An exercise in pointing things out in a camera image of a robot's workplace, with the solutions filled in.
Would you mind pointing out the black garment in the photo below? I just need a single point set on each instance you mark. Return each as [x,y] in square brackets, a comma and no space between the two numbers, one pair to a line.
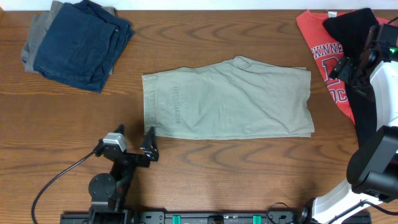
[351,31]

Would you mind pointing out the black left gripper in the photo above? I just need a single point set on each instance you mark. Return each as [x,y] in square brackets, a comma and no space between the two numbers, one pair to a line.
[147,150]

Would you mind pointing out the folded grey garment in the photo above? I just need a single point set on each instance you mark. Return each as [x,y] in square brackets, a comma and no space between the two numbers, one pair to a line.
[38,29]

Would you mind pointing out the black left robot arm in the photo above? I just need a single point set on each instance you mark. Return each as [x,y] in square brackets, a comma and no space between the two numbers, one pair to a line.
[109,190]

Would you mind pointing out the khaki shorts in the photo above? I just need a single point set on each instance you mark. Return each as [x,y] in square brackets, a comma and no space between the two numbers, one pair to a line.
[239,98]

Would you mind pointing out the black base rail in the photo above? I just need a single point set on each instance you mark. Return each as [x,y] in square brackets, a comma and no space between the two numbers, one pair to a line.
[210,218]

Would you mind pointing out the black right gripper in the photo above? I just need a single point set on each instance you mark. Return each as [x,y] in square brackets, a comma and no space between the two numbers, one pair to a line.
[343,71]

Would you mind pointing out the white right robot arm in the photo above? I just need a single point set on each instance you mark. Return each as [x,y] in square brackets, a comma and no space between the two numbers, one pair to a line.
[371,175]

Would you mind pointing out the red printed t-shirt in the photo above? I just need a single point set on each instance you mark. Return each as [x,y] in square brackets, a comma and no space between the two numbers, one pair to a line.
[326,51]

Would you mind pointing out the folded navy blue shorts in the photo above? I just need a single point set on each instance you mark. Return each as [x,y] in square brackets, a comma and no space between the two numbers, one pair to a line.
[82,45]

